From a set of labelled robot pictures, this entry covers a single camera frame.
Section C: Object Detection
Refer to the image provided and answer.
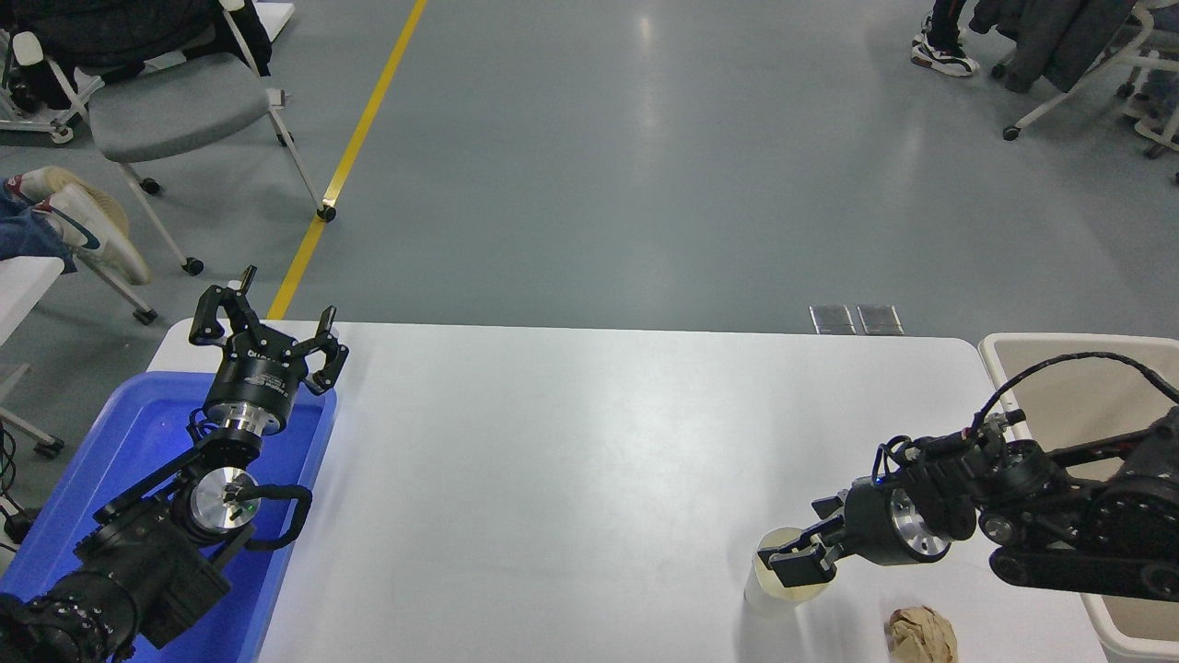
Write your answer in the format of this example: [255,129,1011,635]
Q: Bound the white metal cart frame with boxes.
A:
[0,28,104,145]

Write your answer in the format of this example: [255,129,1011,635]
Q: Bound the white paper cup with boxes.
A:
[744,527,830,618]

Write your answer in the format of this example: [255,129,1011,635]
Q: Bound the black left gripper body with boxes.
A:
[203,333,310,424]

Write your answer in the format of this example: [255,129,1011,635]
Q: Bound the blue plastic tray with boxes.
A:
[0,371,338,663]

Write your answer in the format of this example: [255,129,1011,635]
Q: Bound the walking person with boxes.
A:
[911,0,981,78]

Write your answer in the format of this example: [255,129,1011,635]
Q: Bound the white frame rolling chair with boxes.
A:
[990,0,1179,159]

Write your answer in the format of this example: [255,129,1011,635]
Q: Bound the crumpled tan paper ball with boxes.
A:
[884,606,959,663]

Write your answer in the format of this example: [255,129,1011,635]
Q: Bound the white desk corner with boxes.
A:
[252,0,296,43]

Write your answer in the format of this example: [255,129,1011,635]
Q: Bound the white chair leg with caster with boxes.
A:
[78,250,158,325]

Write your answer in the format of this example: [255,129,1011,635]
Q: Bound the black floor cables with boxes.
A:
[0,428,38,546]

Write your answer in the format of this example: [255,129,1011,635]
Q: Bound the large pale plastic bin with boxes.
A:
[978,333,1179,663]

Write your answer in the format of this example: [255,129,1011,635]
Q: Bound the grey seat rolling chair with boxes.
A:
[88,0,338,277]

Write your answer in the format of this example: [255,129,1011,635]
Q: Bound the dark grey hanging jacket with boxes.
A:
[970,0,1139,94]

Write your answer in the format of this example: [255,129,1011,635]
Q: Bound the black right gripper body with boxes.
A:
[842,482,900,566]

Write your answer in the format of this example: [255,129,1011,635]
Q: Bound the black jacket on grey chair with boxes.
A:
[9,0,274,76]

